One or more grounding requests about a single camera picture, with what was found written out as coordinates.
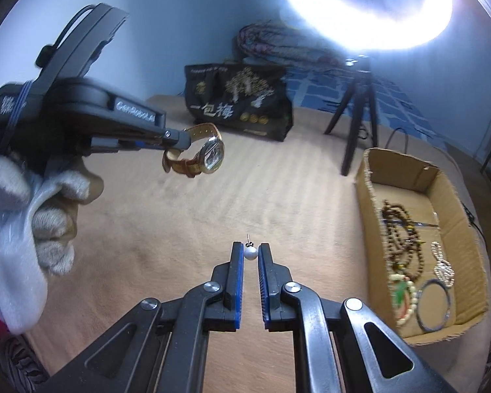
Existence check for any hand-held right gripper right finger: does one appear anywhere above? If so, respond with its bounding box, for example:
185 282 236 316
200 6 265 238
257 243 459 393

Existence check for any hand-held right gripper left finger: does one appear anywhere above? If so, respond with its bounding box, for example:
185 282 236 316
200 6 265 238
37 242 246 393

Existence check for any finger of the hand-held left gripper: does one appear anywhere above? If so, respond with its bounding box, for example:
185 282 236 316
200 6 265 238
86 126 193 151
90 138 168 158

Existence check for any gold wristwatch with brown strap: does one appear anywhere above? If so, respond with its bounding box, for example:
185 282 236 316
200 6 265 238
162 123 226 178

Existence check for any wooden bead necklace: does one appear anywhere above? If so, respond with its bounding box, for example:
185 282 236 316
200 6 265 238
380 200 426 283

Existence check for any white pearl necklace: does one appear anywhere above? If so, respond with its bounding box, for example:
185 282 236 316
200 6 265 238
429 241 456 288

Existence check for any cardboard box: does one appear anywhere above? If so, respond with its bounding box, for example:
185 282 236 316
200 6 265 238
354 147 489 346

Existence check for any person's left hand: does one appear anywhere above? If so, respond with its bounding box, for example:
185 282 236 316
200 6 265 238
0 152 105 335

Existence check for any black printed snack bag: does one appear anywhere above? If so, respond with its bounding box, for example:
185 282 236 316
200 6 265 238
184 63 293 143

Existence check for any rolled patterned blanket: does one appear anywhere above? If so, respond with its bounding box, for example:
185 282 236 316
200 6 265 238
233 22 346 70

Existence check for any silver bangle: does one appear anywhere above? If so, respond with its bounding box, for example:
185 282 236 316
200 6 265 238
417 278 453 332

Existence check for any black tripod stand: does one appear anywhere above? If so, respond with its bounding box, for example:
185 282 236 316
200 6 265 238
324 54 379 177

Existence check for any blue patterned mat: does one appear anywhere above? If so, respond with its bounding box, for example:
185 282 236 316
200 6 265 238
284 63 448 144

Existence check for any striped cloth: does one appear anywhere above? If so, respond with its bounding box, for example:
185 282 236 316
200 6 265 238
0 335 52 391

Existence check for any cream bead bracelet green tassel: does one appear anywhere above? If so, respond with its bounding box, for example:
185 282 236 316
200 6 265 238
389 272 419 328

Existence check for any black power cable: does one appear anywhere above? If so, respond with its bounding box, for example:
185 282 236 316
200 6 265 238
382 127 485 246

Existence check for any white ring light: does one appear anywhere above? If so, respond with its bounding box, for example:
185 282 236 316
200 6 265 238
272 0 461 56

